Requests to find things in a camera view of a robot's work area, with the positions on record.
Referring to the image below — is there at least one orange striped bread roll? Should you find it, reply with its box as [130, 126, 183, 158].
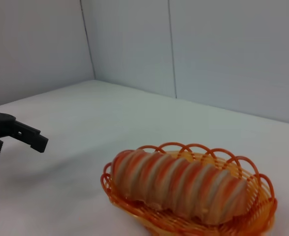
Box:
[109, 149, 249, 226]

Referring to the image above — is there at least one orange woven plastic basket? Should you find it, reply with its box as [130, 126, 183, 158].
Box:
[100, 142, 278, 236]

